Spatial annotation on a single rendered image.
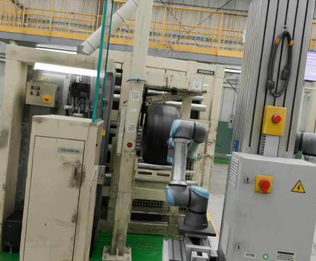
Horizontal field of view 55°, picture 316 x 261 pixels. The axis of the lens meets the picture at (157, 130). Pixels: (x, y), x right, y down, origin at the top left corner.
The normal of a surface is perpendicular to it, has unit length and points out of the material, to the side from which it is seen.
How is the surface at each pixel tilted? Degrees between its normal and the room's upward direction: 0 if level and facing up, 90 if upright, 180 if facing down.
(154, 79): 90
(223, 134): 90
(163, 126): 72
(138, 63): 90
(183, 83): 90
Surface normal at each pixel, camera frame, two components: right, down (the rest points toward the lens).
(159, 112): 0.16, -0.65
